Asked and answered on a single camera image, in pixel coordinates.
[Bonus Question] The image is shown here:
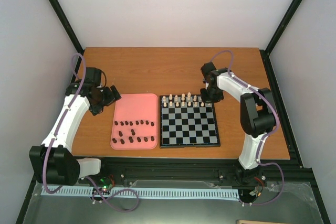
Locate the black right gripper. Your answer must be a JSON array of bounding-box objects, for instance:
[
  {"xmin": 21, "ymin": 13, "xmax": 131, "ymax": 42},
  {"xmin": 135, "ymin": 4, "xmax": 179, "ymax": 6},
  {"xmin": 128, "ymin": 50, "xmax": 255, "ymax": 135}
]
[{"xmin": 200, "ymin": 87, "xmax": 224, "ymax": 104}]

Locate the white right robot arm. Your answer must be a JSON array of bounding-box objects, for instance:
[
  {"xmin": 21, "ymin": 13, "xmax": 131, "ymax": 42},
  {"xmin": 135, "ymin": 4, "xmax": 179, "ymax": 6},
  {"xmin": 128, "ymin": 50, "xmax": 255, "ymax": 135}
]
[{"xmin": 200, "ymin": 62, "xmax": 279, "ymax": 170}]

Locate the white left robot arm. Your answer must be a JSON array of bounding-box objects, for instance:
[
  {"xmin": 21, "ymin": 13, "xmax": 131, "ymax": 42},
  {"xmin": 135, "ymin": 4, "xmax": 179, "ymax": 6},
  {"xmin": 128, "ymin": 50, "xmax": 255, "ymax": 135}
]
[{"xmin": 29, "ymin": 67, "xmax": 121, "ymax": 186}]

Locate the black and grey chessboard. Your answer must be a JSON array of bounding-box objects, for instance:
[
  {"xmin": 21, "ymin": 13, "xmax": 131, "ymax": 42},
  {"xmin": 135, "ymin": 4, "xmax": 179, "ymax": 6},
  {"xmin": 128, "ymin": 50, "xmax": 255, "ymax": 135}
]
[{"xmin": 160, "ymin": 94, "xmax": 220, "ymax": 148}]

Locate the pink plastic tray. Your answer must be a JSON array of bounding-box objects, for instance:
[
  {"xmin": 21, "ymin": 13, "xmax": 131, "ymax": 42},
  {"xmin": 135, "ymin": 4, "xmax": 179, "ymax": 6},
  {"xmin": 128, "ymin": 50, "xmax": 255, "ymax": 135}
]
[{"xmin": 110, "ymin": 93, "xmax": 159, "ymax": 151}]

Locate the light blue cable duct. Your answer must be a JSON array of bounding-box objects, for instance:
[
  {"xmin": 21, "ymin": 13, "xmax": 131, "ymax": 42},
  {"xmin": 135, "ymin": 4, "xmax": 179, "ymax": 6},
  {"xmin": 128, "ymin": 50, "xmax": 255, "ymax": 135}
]
[{"xmin": 54, "ymin": 186, "xmax": 239, "ymax": 201}]

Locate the black aluminium frame rail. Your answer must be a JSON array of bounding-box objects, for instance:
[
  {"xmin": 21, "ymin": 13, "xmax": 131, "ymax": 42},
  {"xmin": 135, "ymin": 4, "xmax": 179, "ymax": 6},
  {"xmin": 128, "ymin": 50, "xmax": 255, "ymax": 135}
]
[{"xmin": 34, "ymin": 155, "xmax": 314, "ymax": 183}]

